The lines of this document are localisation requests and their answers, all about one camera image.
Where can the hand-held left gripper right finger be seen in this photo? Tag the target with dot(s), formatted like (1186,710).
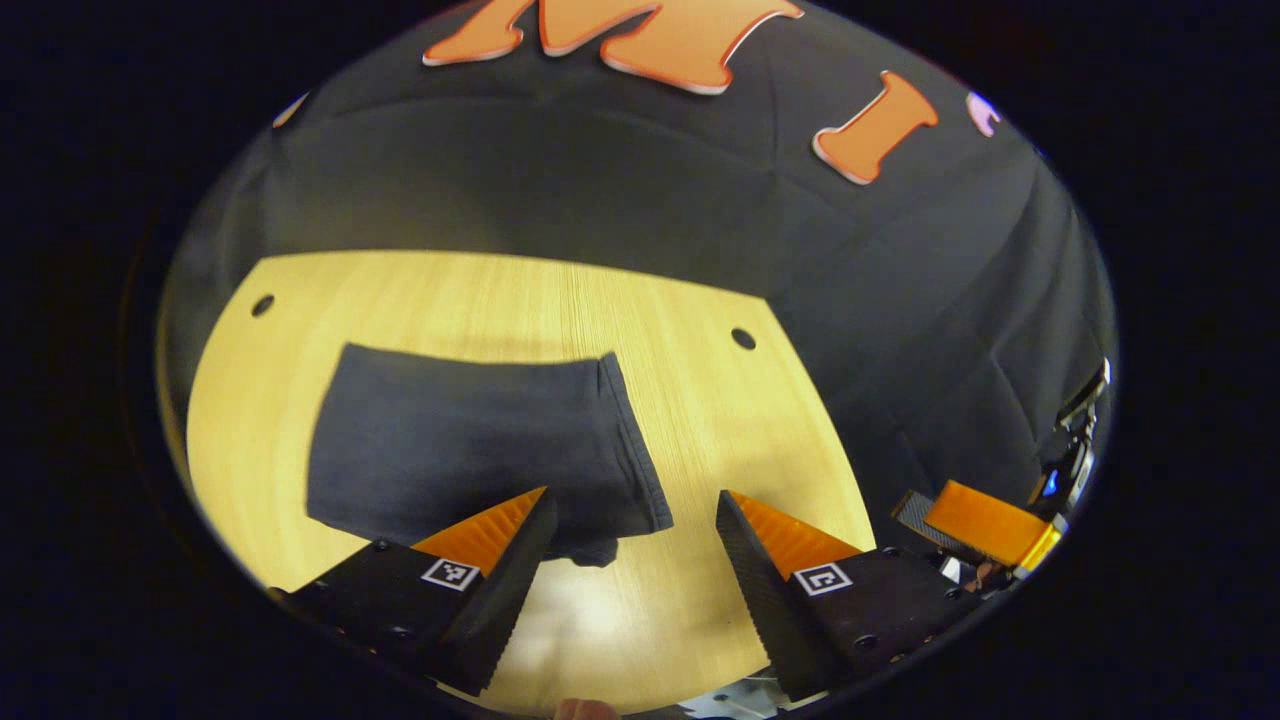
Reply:
(760,590)

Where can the dark grey jeans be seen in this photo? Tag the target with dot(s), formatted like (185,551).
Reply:
(450,440)

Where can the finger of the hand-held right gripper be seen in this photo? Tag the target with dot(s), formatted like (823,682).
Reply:
(990,525)

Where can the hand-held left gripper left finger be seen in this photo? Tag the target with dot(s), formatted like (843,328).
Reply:
(510,590)

